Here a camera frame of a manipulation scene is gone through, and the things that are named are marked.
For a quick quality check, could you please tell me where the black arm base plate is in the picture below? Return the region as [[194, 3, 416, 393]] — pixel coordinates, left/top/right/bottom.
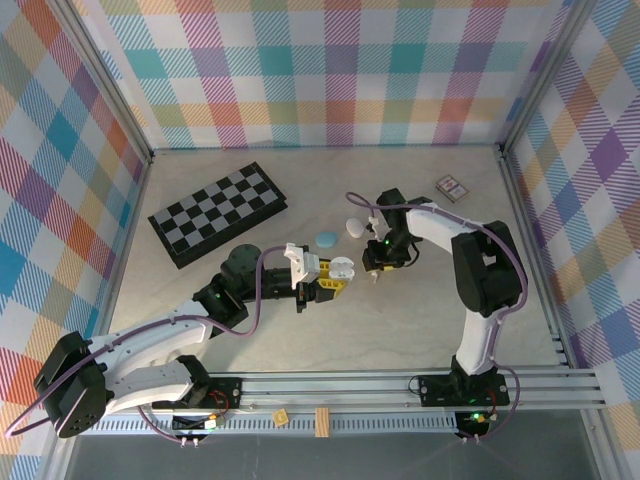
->
[[417, 372, 511, 407], [151, 377, 245, 412]]

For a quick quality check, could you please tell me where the playing card box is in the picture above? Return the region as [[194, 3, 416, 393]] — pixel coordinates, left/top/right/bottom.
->
[[433, 172, 472, 204]]

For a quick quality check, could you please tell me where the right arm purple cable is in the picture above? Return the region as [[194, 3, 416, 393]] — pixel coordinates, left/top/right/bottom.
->
[[345, 191, 530, 445]]

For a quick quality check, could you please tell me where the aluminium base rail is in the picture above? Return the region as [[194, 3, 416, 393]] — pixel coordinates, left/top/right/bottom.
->
[[49, 368, 601, 416]]

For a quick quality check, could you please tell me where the aluminium frame post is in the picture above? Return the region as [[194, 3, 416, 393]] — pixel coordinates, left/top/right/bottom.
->
[[498, 0, 599, 154], [52, 0, 154, 164]]

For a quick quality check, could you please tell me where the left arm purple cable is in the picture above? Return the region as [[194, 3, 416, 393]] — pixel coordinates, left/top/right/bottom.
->
[[4, 244, 296, 444]]

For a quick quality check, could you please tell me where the black controller box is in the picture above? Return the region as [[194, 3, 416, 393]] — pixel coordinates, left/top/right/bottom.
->
[[455, 410, 494, 437], [171, 413, 226, 434]]

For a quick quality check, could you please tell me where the aluminium side rail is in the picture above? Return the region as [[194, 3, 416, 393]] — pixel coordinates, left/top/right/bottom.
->
[[42, 152, 155, 480], [498, 144, 574, 369]]

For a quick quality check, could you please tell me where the black grey chessboard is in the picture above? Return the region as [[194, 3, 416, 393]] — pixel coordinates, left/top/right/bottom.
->
[[147, 160, 290, 271]]

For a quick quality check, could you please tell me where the grey slotted cable tray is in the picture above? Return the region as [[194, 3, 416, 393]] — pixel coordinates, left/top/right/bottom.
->
[[74, 417, 464, 437]]

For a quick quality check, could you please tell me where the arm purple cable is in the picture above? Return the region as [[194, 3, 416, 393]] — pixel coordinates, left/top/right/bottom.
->
[[4, 244, 296, 444], [345, 191, 530, 445]]

